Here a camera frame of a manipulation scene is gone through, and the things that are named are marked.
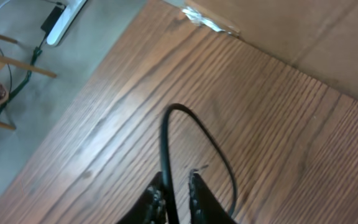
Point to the cardboard wall panel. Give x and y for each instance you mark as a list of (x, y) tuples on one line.
[(317, 38)]

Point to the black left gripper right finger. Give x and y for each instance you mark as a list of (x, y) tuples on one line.
[(204, 207)]

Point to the wooden chair legs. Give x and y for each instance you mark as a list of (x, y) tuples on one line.
[(2, 62)]

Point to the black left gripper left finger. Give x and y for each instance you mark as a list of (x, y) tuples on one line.
[(150, 208)]

